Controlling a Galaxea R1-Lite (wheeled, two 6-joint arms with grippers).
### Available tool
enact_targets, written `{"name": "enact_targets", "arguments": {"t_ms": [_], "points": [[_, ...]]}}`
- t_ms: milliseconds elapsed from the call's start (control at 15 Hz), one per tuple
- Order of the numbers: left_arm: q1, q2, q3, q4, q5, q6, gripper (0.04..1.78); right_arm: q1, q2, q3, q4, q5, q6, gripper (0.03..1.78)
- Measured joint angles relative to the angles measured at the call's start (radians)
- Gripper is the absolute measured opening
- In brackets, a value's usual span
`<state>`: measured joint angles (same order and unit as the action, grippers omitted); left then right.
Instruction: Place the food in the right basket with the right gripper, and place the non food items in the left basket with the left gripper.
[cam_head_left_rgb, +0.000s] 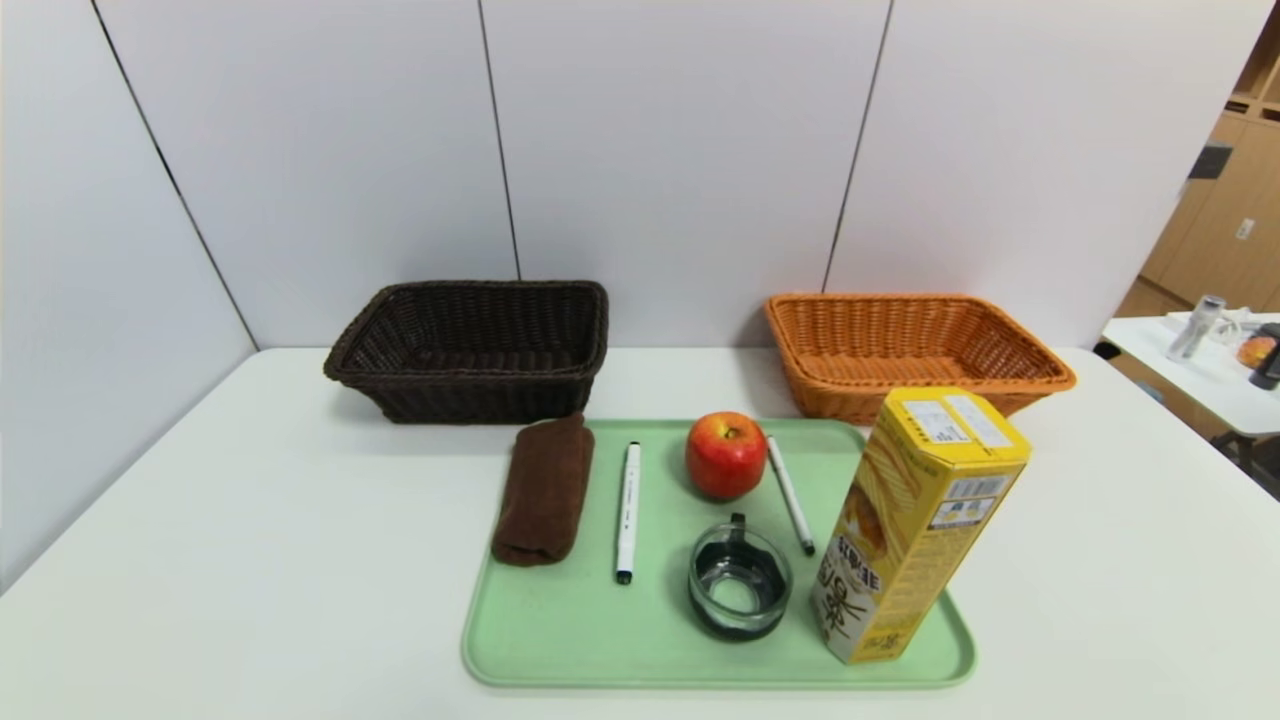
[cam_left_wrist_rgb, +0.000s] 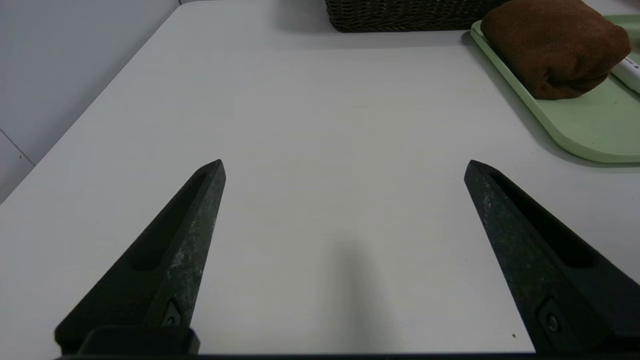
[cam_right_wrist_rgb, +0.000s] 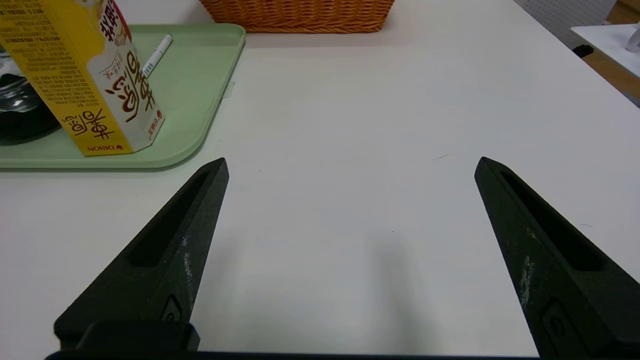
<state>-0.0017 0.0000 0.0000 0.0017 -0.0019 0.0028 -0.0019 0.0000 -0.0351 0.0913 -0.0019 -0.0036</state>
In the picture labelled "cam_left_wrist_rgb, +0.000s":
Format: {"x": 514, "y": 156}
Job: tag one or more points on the thick white marker pen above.
{"x": 631, "y": 72}

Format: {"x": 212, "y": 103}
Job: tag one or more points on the light green plastic tray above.
{"x": 595, "y": 125}

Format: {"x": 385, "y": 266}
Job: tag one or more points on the brown towel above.
{"x": 555, "y": 45}

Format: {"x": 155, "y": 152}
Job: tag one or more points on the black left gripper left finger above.
{"x": 165, "y": 260}

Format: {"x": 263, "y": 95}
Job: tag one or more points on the dark brown wicker basket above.
{"x": 400, "y": 15}

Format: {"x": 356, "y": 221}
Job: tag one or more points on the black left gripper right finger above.
{"x": 545, "y": 260}

